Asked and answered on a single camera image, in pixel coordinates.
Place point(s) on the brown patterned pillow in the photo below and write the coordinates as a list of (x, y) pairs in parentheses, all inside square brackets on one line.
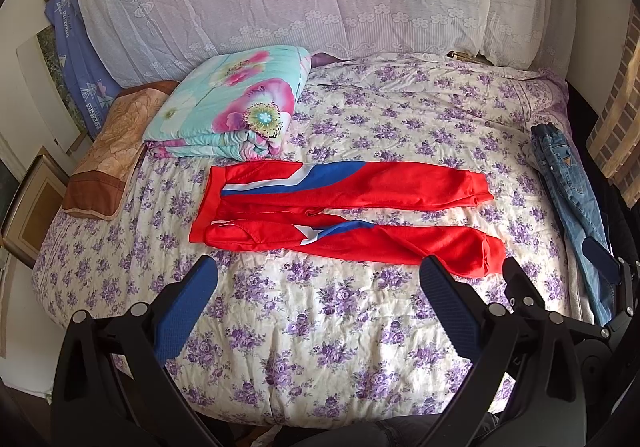
[(98, 186)]

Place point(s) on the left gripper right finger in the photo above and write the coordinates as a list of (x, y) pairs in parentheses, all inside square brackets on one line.
[(484, 334)]

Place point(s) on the blue denim jeans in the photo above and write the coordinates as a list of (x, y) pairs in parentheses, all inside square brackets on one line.
[(575, 204)]

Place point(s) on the checkered curtain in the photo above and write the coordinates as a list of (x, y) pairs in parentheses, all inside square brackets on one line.
[(613, 143)]

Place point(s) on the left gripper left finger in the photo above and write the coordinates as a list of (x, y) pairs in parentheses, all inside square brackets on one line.
[(89, 406)]

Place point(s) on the red track pants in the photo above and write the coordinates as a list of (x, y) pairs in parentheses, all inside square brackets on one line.
[(317, 209)]

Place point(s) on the blue patterned cushion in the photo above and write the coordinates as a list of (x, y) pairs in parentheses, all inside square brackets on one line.
[(91, 87)]

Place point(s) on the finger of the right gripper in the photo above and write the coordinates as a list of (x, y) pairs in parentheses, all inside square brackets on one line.
[(547, 406), (617, 288)]

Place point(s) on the folded teal floral comforter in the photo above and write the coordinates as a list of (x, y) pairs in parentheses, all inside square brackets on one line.
[(236, 106)]

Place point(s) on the gold picture frame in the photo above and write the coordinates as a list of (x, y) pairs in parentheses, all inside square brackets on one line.
[(33, 208)]

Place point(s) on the purple floral bed quilt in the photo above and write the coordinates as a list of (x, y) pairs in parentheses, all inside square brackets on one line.
[(317, 327)]

